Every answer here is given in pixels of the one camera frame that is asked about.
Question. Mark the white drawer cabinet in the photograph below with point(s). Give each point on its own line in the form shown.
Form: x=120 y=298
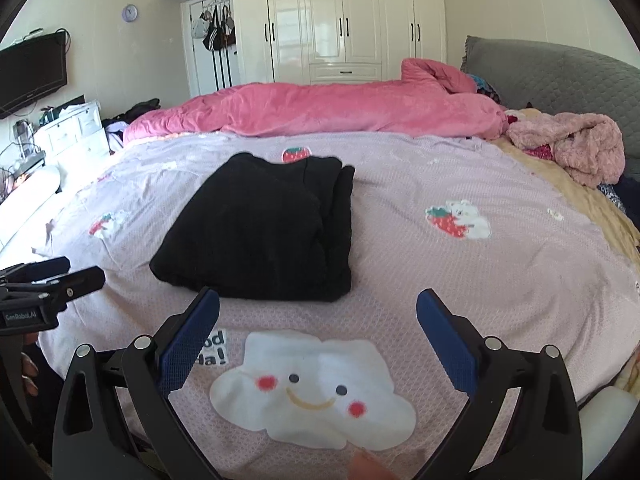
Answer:
x=74 y=138

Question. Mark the black sweater with orange patches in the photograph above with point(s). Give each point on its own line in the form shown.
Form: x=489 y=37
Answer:
x=262 y=231

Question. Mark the pink fuzzy garment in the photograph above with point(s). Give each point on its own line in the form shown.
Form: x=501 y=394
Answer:
x=589 y=147

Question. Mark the lilac bedspread with strawberry prints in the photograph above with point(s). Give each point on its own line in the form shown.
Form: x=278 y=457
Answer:
x=289 y=388

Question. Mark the dark clothes pile by bed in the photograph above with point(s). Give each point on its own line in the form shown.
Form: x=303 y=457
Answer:
x=120 y=122

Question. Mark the person's right hand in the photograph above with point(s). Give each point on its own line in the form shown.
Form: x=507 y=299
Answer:
x=365 y=466

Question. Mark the white door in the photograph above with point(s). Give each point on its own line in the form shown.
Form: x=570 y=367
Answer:
x=209 y=69

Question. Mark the pink plush duvet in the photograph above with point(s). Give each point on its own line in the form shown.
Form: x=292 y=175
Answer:
x=430 y=99

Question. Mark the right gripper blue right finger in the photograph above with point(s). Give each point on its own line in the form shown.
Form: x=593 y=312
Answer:
x=452 y=337

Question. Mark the bags hanging on door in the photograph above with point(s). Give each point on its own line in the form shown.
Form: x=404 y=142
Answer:
x=215 y=28

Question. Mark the white glossy wardrobe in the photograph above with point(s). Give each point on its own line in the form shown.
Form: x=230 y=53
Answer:
x=325 y=41

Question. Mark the round wall clock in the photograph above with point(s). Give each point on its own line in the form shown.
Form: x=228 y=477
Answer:
x=130 y=13

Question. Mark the person's left hand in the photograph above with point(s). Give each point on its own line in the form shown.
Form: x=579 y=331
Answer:
x=29 y=369

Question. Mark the beige blanket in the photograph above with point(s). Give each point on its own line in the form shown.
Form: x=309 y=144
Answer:
x=616 y=227

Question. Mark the black wall television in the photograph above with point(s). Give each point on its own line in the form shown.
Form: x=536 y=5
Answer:
x=31 y=70

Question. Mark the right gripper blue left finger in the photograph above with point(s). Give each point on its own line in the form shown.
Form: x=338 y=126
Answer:
x=181 y=339

